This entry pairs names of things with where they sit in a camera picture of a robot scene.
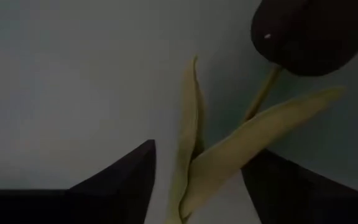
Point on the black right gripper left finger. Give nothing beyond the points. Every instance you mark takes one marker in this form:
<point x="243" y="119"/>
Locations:
<point x="110" y="193"/>

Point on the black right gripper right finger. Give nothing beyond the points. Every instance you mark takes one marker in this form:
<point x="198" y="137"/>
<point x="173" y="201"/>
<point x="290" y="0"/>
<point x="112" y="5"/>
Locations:
<point x="306" y="199"/>

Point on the green table mat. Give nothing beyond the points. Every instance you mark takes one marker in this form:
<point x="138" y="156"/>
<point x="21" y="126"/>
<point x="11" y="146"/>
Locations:
<point x="73" y="93"/>

